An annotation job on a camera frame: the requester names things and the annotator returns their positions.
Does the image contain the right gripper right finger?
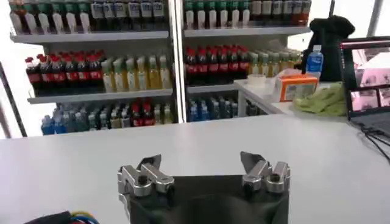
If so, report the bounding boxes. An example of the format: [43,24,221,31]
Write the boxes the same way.
[239,150,292,195]

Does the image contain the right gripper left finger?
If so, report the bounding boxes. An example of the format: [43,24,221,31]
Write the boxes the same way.
[116,153,176,198]

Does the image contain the orange tissue box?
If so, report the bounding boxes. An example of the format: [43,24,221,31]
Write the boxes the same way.
[275,72,319,103]

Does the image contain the small white cup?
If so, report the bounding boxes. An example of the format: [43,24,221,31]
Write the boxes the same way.
[247,73,268,89]

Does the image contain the green cloth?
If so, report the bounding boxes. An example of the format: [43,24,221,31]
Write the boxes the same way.
[292,83,349,117]

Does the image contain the shelf rack with bottles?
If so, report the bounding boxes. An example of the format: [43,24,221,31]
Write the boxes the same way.
[8,0,184,136]
[176,0,312,123]

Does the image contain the blue-label water bottle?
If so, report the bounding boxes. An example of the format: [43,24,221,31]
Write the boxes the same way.
[305,44,325,81]

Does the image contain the black laptop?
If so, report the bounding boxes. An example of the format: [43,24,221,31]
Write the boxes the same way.
[338,35,390,138]

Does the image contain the black bag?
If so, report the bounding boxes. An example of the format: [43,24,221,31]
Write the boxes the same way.
[300,14,356,83]

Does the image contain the thin black pole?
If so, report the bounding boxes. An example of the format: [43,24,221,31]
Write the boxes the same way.
[0,61,29,138]

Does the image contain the right wrist cable bundle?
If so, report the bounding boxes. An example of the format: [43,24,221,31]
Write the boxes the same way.
[23,210,101,224]

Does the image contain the black laptop cable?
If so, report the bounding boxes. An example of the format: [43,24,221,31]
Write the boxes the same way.
[358,124,390,163]

